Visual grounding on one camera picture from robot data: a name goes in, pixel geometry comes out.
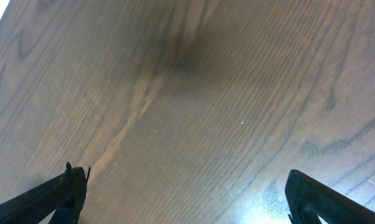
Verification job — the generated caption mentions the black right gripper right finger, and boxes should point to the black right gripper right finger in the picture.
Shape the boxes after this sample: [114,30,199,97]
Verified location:
[285,169,375,224]

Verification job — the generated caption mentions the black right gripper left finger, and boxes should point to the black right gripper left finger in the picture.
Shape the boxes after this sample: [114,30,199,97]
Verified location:
[0,162,90,224]

